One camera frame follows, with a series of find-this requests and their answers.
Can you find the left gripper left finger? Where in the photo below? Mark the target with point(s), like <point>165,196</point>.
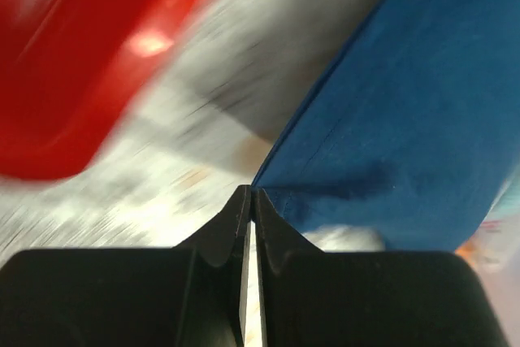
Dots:
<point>192,294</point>

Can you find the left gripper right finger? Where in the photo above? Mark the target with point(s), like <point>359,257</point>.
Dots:
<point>310,297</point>

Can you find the dark blue t shirt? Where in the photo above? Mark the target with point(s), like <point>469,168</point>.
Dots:
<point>413,129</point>

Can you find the floral table mat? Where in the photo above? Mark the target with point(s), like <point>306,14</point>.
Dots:
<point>205,125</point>

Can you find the red plastic bin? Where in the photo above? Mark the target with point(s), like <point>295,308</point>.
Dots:
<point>69,68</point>

